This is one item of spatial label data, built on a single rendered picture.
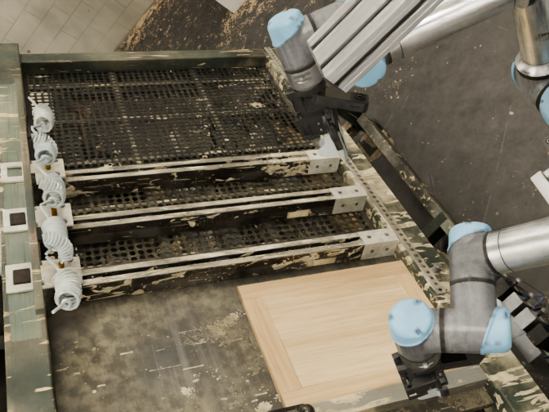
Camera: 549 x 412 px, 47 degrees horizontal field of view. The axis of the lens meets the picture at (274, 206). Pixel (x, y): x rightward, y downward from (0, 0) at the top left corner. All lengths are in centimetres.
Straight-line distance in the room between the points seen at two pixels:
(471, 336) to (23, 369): 102
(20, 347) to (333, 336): 82
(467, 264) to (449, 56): 259
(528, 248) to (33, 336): 115
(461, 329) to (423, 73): 271
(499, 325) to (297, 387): 74
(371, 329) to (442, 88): 194
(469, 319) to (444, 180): 223
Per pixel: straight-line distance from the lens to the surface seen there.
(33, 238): 167
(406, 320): 107
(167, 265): 186
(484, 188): 313
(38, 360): 162
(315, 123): 137
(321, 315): 186
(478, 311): 108
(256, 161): 229
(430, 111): 351
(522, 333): 202
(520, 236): 106
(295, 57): 130
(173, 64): 298
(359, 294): 195
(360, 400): 168
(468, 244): 111
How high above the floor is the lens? 254
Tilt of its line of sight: 39 degrees down
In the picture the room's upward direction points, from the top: 65 degrees counter-clockwise
